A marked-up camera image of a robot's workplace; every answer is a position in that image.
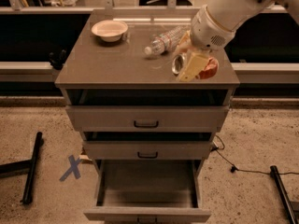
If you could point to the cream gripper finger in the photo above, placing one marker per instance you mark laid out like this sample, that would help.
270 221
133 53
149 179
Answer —
190 64
184 44

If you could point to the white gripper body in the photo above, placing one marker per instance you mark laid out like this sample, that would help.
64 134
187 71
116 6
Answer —
207 32

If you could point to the crushed red coke can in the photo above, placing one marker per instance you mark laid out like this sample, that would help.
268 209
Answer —
209 71

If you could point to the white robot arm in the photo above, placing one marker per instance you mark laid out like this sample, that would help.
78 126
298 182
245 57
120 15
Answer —
231 14

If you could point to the grey three-drawer cabinet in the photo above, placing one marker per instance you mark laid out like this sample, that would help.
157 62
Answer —
122 65

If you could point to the top grey drawer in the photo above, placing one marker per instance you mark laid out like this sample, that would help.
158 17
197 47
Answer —
133 110

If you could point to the grey drawer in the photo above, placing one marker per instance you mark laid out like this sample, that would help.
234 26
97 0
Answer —
148 146
133 110
147 192

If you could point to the middle grey drawer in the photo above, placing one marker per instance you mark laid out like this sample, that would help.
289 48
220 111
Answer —
148 146

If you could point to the bottom grey drawer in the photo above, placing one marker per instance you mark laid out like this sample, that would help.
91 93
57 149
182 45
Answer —
147 192

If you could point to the clear plastic water bottle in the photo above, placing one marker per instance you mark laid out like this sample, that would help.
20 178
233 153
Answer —
165 42

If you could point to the white paper bowl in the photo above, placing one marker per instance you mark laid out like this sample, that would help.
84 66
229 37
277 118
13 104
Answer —
109 30

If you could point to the black stand leg right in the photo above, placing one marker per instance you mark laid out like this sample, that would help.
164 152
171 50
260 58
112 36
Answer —
291 207

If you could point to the black stand leg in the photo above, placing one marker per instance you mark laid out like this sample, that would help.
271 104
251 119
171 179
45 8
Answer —
27 167
291 207

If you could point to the blue tape cross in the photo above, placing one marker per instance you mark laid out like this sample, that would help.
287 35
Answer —
73 169

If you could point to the black stand leg left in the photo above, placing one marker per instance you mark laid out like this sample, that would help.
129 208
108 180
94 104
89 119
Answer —
27 167

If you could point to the black clamp on rail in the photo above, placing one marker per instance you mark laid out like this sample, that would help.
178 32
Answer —
57 61

